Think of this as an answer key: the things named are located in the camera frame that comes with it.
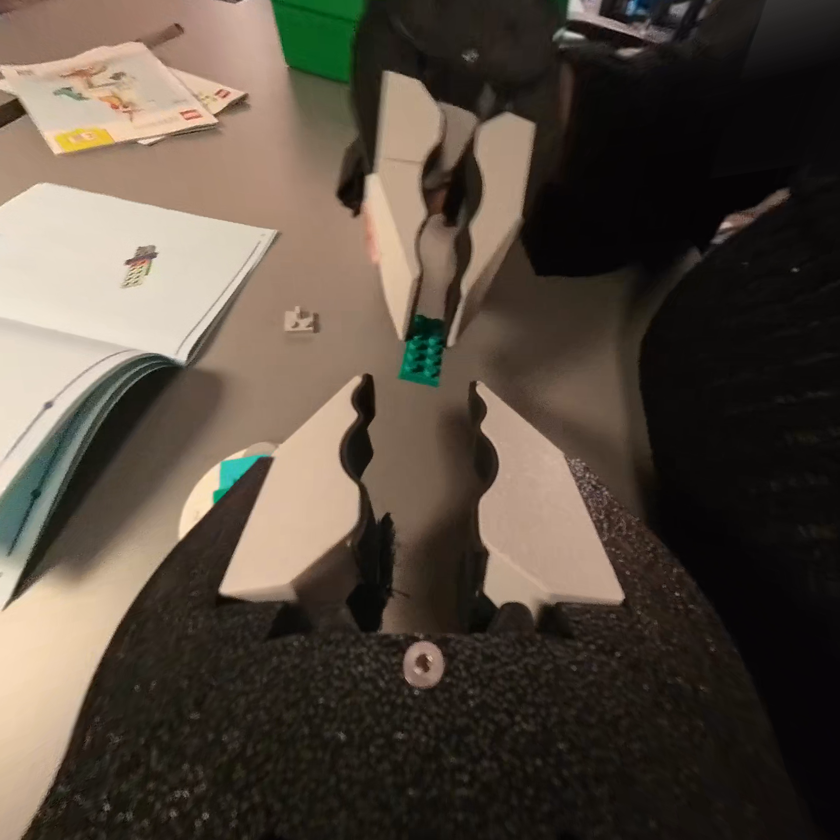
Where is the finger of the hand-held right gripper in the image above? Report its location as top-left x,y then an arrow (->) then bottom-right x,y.
363,70 -> 448,342
447,110 -> 537,347

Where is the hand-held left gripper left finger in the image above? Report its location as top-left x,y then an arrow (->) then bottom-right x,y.
217,374 -> 376,602

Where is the instruction booklet with red label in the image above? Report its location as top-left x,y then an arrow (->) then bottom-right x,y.
134,66 -> 249,147

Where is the teal lego plate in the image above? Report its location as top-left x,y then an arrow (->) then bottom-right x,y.
397,315 -> 454,389

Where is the person's black sweater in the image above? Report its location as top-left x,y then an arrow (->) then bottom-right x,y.
640,184 -> 840,840

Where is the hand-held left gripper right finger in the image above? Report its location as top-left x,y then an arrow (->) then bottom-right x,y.
466,381 -> 626,622

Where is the person's right hand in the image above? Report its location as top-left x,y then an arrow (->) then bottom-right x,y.
521,42 -> 726,278

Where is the green plastic bin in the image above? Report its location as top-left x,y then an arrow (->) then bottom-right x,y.
271,0 -> 368,84

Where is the white and teal lego model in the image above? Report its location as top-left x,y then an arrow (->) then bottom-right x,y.
178,441 -> 277,546

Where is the instruction booklet with yellow mark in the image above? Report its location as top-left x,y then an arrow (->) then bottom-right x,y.
0,42 -> 219,156

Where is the white instruction booklet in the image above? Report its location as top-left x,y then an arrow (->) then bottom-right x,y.
0,182 -> 280,611

